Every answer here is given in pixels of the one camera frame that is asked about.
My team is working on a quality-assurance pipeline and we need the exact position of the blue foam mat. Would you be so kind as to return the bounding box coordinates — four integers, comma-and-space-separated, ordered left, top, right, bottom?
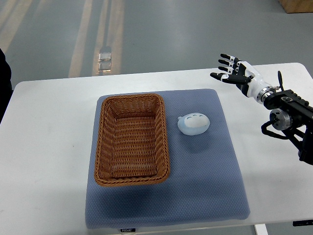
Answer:
85, 89, 250, 229

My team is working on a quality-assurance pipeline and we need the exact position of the white table leg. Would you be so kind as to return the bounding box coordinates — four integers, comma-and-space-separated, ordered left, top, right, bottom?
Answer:
254, 224, 268, 235

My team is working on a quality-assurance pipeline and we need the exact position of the brown wicker basket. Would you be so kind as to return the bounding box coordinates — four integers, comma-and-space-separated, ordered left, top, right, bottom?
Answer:
94, 94, 170, 187

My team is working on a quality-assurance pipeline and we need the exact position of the brown cardboard box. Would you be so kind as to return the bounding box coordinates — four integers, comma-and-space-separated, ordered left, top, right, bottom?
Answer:
280, 0, 313, 13

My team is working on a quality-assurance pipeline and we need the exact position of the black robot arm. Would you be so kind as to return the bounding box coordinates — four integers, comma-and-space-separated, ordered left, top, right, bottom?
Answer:
261, 71, 313, 165

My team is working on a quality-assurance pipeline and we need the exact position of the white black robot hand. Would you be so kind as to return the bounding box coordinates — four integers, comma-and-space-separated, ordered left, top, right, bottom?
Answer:
210, 54, 274, 104

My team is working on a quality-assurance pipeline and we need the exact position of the black table control panel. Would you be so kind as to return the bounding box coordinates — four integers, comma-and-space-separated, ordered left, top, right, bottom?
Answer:
292, 220, 313, 227

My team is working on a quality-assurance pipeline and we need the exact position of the metal floor box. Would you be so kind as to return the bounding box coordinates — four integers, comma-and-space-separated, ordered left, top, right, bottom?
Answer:
98, 46, 112, 72

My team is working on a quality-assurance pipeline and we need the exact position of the dark object at left edge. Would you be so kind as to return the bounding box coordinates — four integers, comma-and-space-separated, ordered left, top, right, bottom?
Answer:
0, 50, 13, 121

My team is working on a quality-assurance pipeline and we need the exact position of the blue plush toy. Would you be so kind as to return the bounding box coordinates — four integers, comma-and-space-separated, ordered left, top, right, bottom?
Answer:
178, 113, 210, 136

